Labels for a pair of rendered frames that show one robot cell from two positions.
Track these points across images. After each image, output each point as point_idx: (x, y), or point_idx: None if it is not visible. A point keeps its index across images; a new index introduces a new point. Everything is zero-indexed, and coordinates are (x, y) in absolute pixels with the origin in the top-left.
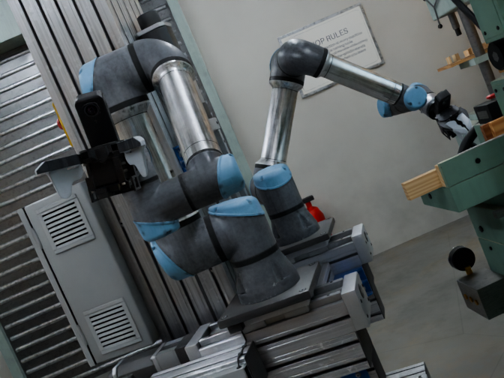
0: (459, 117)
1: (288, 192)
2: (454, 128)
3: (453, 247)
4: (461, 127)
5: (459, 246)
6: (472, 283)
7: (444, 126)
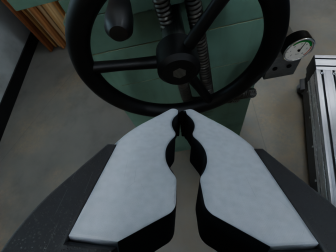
0: (144, 201)
1: None
2: (239, 140)
3: (307, 37)
4: (200, 121)
5: (298, 38)
6: (289, 33)
7: (332, 220)
